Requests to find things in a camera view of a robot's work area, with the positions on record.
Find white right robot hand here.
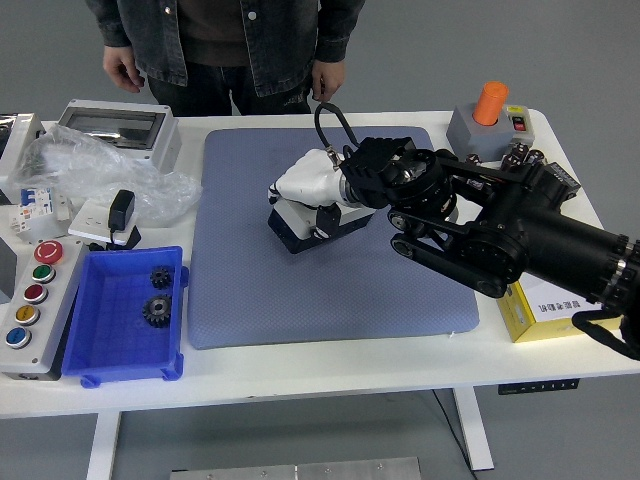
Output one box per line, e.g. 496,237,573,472
267,148,347,240

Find grey metal floor plate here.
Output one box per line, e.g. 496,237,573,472
169,456,422,480

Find large black gear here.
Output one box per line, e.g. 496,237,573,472
141,293,174,330

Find yellow and white cardboard box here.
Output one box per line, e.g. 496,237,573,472
496,279,626,344

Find person's left hand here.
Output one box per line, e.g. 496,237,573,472
310,59,347,103

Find person's right hand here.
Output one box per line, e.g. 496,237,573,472
102,45,146,94

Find grey four-button control box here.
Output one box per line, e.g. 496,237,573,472
267,197,376,255

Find black module with green terminal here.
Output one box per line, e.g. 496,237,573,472
542,159,582,201

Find grey switch box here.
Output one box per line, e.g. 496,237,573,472
445,103,536,164

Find black power adapter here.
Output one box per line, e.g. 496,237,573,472
107,189,137,234

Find person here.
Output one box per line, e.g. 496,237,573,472
84,0,366,117

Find white equipment box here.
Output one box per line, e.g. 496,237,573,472
0,112,47,206

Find white circuit breaker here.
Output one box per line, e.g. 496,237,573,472
8,185,56,236

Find orange cylinder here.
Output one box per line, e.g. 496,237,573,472
472,80,510,126

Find grey enclosure with clear lid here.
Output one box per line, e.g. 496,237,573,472
55,98,180,175

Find grey-blue table mat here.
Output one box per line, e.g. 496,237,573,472
187,125,481,351

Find small black gear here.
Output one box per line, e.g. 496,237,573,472
149,266,175,291

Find white table leg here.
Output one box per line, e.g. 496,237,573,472
452,387,496,472
85,412,124,480

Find clear plastic bag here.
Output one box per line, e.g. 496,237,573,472
8,124,204,224

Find white wall socket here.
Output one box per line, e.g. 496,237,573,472
67,199,137,246

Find black table height controller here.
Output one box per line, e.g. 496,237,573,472
497,378,581,396

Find black cable under table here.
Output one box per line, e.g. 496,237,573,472
430,388,476,480

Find grey five-button control box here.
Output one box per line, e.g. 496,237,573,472
0,238,89,382

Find blue plastic bin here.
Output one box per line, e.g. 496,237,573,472
60,244,190,389

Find grey metal box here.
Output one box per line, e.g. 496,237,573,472
0,234,19,306

